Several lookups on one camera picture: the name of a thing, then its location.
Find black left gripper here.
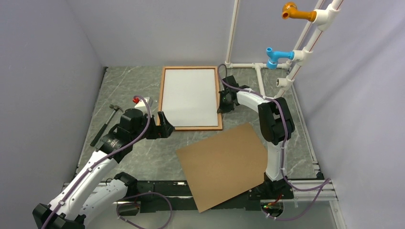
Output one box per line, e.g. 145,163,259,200
131,111,174,143

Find glossy mountain landscape photo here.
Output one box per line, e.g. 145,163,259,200
160,67,220,129

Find wooden picture frame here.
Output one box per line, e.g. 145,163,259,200
157,66,224,132

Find brown backing board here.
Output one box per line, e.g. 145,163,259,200
176,123,267,213

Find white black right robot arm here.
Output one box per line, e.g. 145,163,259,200
217,75,295,199

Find orange pipe elbow fitting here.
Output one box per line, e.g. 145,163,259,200
281,2,317,22

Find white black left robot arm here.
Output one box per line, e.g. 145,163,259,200
32,108,175,229

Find blue pipe elbow fitting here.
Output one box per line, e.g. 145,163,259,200
266,47,295,69

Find black handled claw hammer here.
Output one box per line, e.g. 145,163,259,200
90,104,123,147

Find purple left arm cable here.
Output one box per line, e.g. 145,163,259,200
41,94,173,229

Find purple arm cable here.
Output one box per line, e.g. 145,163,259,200
217,63,331,222
41,94,173,229

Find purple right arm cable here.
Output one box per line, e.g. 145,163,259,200
217,63,331,222

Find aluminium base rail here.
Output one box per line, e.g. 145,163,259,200
50,180,347,229

